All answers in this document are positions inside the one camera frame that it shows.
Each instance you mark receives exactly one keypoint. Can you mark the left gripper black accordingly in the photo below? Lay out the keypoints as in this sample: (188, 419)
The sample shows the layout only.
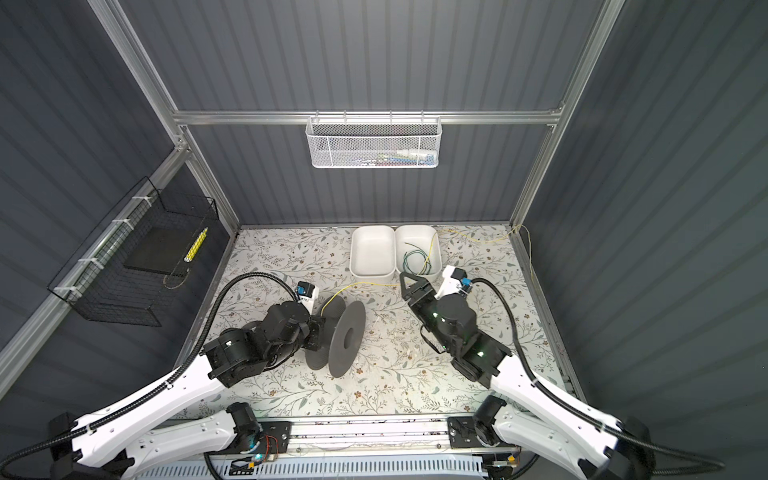
(316, 327)

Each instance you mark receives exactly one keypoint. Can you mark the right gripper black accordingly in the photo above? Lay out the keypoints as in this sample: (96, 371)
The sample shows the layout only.
(427, 287)

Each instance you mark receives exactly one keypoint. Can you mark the grey perforated cable spool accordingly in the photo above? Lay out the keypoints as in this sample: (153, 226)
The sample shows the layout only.
(344, 326)

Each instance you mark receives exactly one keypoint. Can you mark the white tray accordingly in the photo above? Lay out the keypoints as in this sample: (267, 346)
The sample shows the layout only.
(417, 251)
(372, 253)

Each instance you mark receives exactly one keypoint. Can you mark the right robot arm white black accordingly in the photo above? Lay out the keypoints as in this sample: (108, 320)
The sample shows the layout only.
(523, 408)

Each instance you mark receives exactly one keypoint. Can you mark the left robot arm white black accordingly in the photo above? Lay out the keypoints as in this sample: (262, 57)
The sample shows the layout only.
(103, 444)

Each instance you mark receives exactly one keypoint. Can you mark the items in white basket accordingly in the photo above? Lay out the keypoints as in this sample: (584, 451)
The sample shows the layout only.
(399, 158)

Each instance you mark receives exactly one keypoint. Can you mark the black flat pad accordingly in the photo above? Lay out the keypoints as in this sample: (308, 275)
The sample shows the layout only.
(161, 251)

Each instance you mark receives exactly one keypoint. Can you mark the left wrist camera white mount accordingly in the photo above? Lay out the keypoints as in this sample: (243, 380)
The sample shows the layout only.
(307, 294)

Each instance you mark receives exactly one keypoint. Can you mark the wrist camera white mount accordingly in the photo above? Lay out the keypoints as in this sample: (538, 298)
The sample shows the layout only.
(307, 294)
(455, 281)

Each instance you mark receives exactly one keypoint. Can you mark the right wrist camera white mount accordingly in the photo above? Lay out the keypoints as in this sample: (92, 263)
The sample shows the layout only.
(455, 281)

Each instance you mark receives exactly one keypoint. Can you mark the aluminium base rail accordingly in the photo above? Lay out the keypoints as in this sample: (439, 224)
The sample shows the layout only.
(359, 447)

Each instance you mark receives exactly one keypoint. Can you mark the white wire mesh basket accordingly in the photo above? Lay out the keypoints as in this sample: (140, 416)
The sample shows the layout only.
(332, 145)

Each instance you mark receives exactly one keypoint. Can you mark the black wire basket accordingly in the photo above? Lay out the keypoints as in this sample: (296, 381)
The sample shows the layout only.
(132, 273)

